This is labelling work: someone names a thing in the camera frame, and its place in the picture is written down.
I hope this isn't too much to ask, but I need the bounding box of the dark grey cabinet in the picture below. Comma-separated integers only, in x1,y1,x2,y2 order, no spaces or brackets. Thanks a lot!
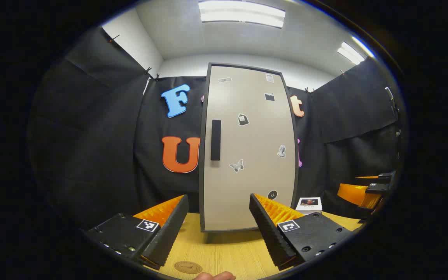
198,62,299,234

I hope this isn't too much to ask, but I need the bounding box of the small ceiling light panel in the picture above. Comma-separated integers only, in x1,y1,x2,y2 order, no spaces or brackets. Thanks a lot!
337,42,366,65

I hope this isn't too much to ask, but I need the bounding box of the white picture cover book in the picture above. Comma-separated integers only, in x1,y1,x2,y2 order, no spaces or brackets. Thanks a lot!
296,197,323,215

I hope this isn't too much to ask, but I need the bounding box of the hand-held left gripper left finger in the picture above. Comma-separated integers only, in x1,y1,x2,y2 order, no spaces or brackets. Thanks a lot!
85,194,190,271

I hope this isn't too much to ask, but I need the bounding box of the round brown coaster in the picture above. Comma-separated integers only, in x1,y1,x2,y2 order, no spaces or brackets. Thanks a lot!
174,261,203,275

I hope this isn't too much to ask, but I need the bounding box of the black backdrop cloth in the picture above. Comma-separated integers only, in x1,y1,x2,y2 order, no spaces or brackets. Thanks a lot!
28,26,401,234

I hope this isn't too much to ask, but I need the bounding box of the large ceiling light panel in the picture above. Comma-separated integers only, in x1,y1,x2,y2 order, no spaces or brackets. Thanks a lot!
198,0,286,28

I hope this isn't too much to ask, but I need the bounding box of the beige cabinet door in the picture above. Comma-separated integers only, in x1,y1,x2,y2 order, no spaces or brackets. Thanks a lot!
203,65,296,231

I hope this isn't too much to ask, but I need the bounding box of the black door handle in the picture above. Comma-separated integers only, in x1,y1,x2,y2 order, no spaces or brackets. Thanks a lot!
211,120,222,161

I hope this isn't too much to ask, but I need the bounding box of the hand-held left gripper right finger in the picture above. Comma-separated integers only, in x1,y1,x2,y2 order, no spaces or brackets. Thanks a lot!
249,193,354,271

